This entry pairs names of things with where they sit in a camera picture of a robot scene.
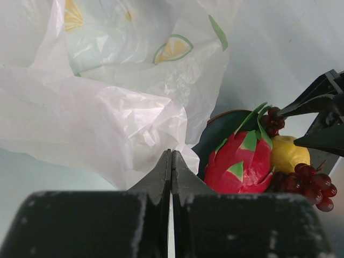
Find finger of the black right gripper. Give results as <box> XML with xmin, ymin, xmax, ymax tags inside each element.
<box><xmin>278</xmin><ymin>69</ymin><xmax>343</xmax><ymax>117</ymax></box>
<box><xmin>294</xmin><ymin>126</ymin><xmax>344</xmax><ymax>157</ymax></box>

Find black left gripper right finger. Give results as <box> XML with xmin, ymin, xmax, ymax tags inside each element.
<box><xmin>171</xmin><ymin>151</ymin><xmax>335</xmax><ymax>257</ymax></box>

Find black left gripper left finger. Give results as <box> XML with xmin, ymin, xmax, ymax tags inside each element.
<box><xmin>1</xmin><ymin>150</ymin><xmax>171</xmax><ymax>257</ymax></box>

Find fake red grapes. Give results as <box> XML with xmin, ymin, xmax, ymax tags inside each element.
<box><xmin>268</xmin><ymin>163</ymin><xmax>338</xmax><ymax>212</ymax></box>

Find fake yellow lemon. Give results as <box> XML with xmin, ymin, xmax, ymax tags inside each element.
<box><xmin>270</xmin><ymin>135</ymin><xmax>311</xmax><ymax>174</ymax></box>

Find small red grape cluster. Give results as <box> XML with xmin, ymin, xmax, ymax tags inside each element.
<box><xmin>260</xmin><ymin>106</ymin><xmax>285</xmax><ymax>138</ymax></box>

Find fake watermelon slice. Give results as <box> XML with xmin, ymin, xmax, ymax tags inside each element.
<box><xmin>204</xmin><ymin>103</ymin><xmax>273</xmax><ymax>194</ymax></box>

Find blue ceramic plate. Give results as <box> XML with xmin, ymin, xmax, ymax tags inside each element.
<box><xmin>192</xmin><ymin>110</ymin><xmax>250</xmax><ymax>180</ymax></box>

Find white plastic bag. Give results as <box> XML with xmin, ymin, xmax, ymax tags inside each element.
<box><xmin>1</xmin><ymin>1</ymin><xmax>241</xmax><ymax>189</ymax></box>

